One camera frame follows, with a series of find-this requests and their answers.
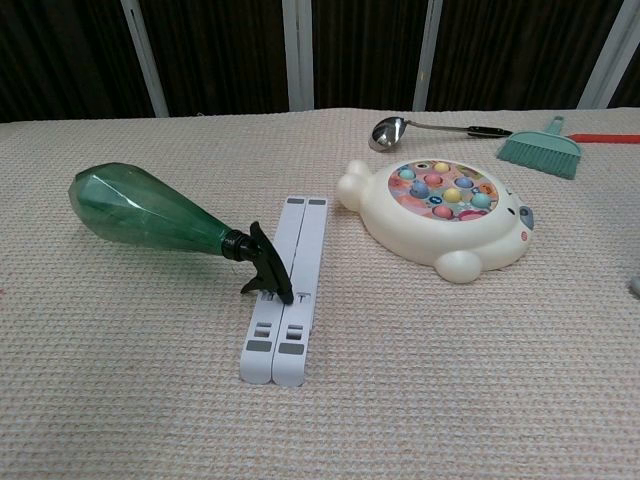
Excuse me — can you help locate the teal hand brush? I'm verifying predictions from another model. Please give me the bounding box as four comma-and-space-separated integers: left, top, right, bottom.
496, 115, 584, 180

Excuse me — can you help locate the black pleated curtain backdrop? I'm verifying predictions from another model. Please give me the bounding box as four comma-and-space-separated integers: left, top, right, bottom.
0, 0, 640, 124

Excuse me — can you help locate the red flat strip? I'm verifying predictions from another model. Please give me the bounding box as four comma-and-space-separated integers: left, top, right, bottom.
566, 132, 640, 146

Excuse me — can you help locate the white metal frame post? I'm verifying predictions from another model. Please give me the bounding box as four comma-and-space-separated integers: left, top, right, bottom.
412, 0, 445, 113
281, 0, 315, 113
119, 0, 170, 119
578, 0, 639, 109

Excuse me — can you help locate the white seal pop-button toy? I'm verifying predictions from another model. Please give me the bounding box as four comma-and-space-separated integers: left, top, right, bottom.
335, 158, 536, 285

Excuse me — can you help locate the white folding laptop stand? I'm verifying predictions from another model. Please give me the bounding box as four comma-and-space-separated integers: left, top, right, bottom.
238, 195, 330, 387

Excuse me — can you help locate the green plastic spray bottle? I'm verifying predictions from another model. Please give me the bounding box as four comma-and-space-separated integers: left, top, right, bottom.
68, 162, 295, 306

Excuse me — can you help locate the steel ladle black handle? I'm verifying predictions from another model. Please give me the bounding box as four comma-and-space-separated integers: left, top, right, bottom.
368, 116, 515, 152

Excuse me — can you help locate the beige woven table cloth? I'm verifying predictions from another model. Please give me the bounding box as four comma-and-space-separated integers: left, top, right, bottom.
0, 105, 640, 480

